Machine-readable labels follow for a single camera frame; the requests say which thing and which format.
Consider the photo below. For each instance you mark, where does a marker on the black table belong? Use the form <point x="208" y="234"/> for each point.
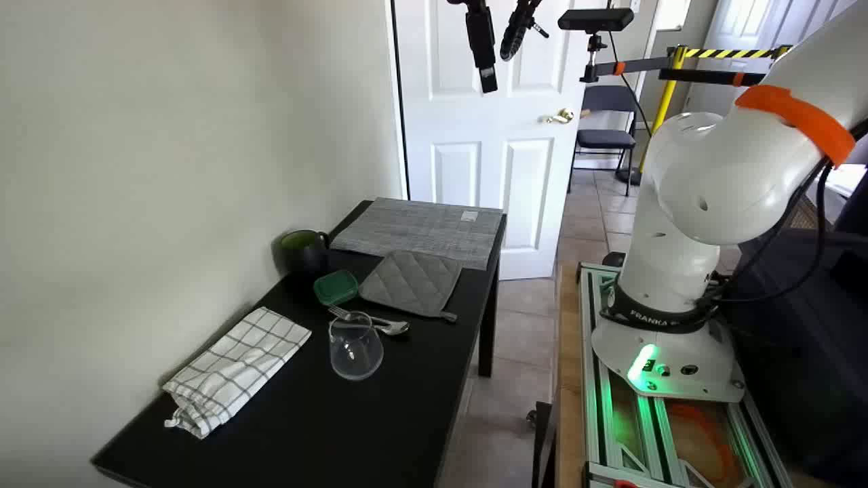
<point x="408" y="406"/>

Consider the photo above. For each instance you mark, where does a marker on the yellow black striped bar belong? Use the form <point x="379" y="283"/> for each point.
<point x="722" y="52"/>

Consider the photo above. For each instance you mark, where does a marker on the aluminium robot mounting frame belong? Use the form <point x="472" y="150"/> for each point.
<point x="651" y="435"/>

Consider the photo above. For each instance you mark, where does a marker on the white closet door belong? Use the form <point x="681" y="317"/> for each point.
<point x="776" y="20"/>

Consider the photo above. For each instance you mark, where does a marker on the wooden platform board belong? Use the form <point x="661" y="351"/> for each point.
<point x="571" y="380"/>

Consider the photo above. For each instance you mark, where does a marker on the dark green mug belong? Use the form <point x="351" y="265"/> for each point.
<point x="299" y="253"/>

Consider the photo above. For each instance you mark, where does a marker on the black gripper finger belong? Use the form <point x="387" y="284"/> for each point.
<point x="520" y="28"/>
<point x="482" y="44"/>

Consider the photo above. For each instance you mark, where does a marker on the grey woven placemat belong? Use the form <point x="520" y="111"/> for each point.
<point x="423" y="230"/>

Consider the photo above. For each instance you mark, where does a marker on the black covered furniture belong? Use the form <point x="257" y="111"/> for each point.
<point x="802" y="360"/>

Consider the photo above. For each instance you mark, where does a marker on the white panel door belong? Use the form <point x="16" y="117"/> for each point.
<point x="479" y="117"/>

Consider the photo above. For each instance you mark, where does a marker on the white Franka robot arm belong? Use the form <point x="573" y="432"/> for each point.
<point x="722" y="178"/>

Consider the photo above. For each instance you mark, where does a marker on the white checkered dish towel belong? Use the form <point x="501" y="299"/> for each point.
<point x="235" y="366"/>

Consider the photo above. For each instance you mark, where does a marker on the clear glass cup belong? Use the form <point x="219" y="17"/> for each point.
<point x="356" y="353"/>

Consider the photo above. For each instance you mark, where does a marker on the dark folding chair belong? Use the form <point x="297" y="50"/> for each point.
<point x="602" y="136"/>

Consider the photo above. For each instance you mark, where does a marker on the black camera on stand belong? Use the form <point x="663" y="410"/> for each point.
<point x="597" y="20"/>

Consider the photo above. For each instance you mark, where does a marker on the silver metal fork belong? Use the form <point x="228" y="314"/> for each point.
<point x="347" y="311"/>

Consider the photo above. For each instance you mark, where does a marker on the black camera stand boom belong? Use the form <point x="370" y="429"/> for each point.
<point x="634" y="65"/>

